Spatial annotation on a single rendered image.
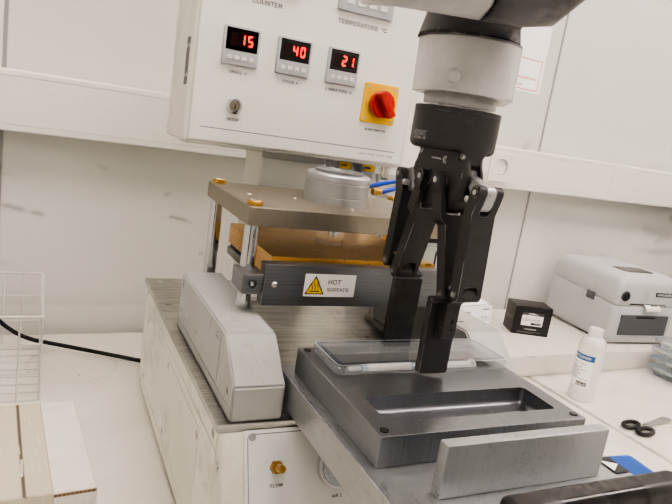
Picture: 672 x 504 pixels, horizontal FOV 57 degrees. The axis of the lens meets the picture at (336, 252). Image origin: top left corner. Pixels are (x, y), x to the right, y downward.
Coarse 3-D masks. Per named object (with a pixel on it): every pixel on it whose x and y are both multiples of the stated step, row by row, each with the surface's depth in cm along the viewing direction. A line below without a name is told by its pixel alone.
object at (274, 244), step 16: (240, 224) 79; (240, 240) 75; (272, 240) 72; (288, 240) 74; (304, 240) 75; (320, 240) 75; (336, 240) 75; (352, 240) 80; (368, 240) 82; (384, 240) 84; (240, 256) 75; (256, 256) 69; (272, 256) 65; (288, 256) 66; (304, 256) 67; (320, 256) 68; (336, 256) 69; (352, 256) 71; (368, 256) 72
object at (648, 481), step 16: (608, 480) 39; (624, 480) 40; (640, 480) 40; (656, 480) 40; (512, 496) 36; (528, 496) 36; (544, 496) 36; (560, 496) 37; (576, 496) 37; (592, 496) 37; (608, 496) 38; (624, 496) 38; (640, 496) 39; (656, 496) 39
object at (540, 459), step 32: (288, 384) 57; (320, 416) 50; (320, 448) 50; (352, 448) 46; (448, 448) 40; (480, 448) 42; (512, 448) 43; (544, 448) 44; (576, 448) 46; (352, 480) 45; (384, 480) 43; (416, 480) 43; (448, 480) 41; (480, 480) 42; (512, 480) 44; (544, 480) 45; (576, 480) 47
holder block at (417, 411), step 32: (320, 384) 53; (352, 384) 51; (384, 384) 52; (416, 384) 54; (448, 384) 55; (480, 384) 56; (512, 384) 57; (352, 416) 47; (384, 416) 50; (416, 416) 51; (448, 416) 52; (480, 416) 49; (512, 416) 50; (544, 416) 51; (576, 416) 52; (384, 448) 44; (416, 448) 45
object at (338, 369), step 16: (320, 352) 55; (496, 352) 62; (336, 368) 52; (352, 368) 53; (368, 368) 53; (384, 368) 54; (400, 368) 55; (448, 368) 57; (464, 368) 58; (480, 368) 59
